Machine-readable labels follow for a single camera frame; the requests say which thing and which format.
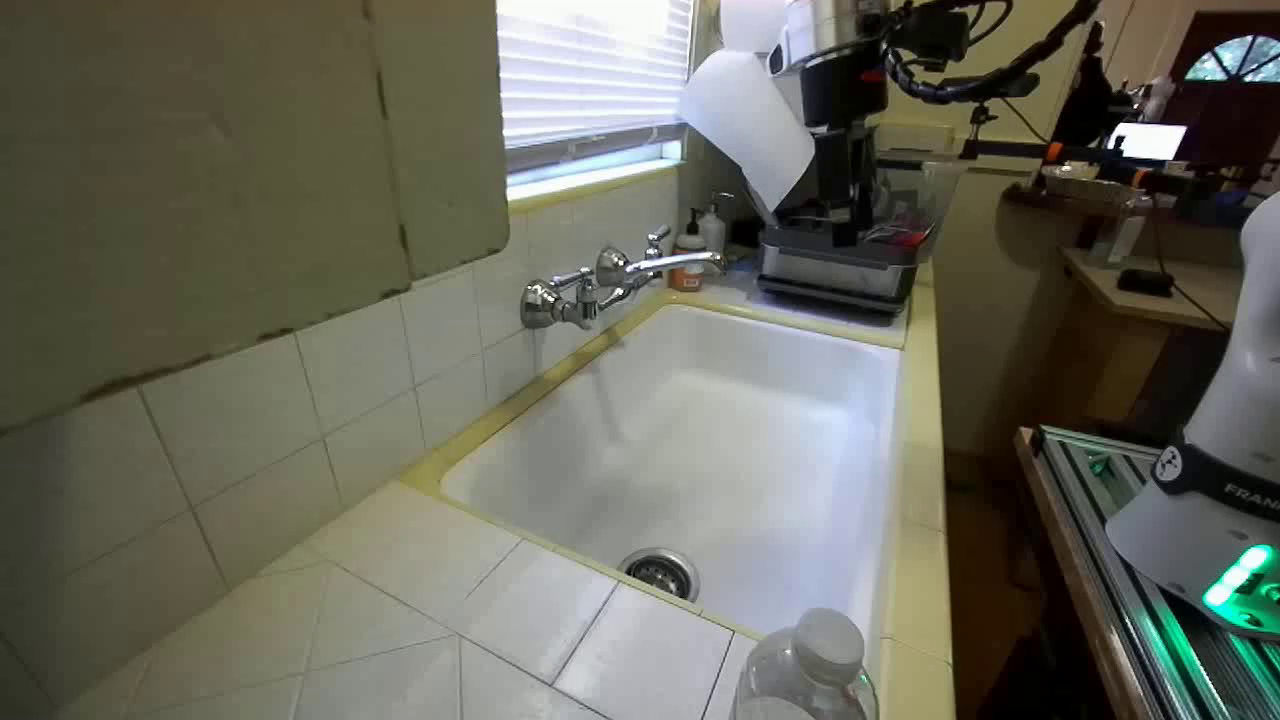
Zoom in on clear plastic water bottle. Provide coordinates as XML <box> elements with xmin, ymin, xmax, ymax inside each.
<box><xmin>730</xmin><ymin>604</ymin><xmax>884</xmax><ymax>720</ymax></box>

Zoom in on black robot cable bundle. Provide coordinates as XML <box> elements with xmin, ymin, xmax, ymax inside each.
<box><xmin>875</xmin><ymin>0</ymin><xmax>1106</xmax><ymax>106</ymax></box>

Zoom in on open laptop with bright screen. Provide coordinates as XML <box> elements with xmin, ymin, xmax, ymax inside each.
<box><xmin>1102</xmin><ymin>114</ymin><xmax>1195</xmax><ymax>172</ymax></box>

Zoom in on yellow sink rim trim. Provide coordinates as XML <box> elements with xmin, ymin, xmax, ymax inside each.
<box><xmin>396</xmin><ymin>279</ymin><xmax>959</xmax><ymax>720</ymax></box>

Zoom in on chrome faucet body with spout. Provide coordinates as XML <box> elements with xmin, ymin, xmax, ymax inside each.
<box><xmin>571</xmin><ymin>241</ymin><xmax>730</xmax><ymax>322</ymax></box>

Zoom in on large beige cardboard panel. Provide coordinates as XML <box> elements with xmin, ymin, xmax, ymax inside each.
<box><xmin>0</xmin><ymin>0</ymin><xmax>413</xmax><ymax>431</ymax></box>

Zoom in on white window blinds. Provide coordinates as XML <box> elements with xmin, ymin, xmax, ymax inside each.
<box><xmin>497</xmin><ymin>0</ymin><xmax>701</xmax><ymax>154</ymax></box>

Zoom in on dark door with arched window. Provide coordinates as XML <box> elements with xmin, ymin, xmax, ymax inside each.
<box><xmin>1168</xmin><ymin>8</ymin><xmax>1280</xmax><ymax>181</ymax></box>

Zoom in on small black desk object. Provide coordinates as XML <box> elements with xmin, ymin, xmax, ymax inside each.
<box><xmin>1111</xmin><ymin>262</ymin><xmax>1180</xmax><ymax>298</ymax></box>

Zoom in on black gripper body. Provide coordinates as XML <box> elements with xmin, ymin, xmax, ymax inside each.
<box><xmin>798</xmin><ymin>36</ymin><xmax>890</xmax><ymax>177</ymax></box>

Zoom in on wooden desk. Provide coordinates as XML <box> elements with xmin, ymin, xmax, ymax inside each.
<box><xmin>1059</xmin><ymin>241</ymin><xmax>1252</xmax><ymax>442</ymax></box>

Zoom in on small beige cardboard panel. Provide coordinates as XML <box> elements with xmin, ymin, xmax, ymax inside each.
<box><xmin>365</xmin><ymin>0</ymin><xmax>516</xmax><ymax>284</ymax></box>

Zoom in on orange bottle with white label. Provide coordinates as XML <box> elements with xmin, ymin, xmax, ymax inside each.
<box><xmin>669</xmin><ymin>206</ymin><xmax>711</xmax><ymax>296</ymax></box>

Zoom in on metal robot mounting table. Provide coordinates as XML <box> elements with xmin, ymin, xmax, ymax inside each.
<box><xmin>1012</xmin><ymin>419</ymin><xmax>1280</xmax><ymax>720</ymax></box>

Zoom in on metal sink drain strainer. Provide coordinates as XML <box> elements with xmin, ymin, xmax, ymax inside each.
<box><xmin>615</xmin><ymin>542</ymin><xmax>704</xmax><ymax>604</ymax></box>

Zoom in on white kitchen sink basin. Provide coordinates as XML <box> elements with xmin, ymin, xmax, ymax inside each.
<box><xmin>437</xmin><ymin>296</ymin><xmax>910</xmax><ymax>649</ymax></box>

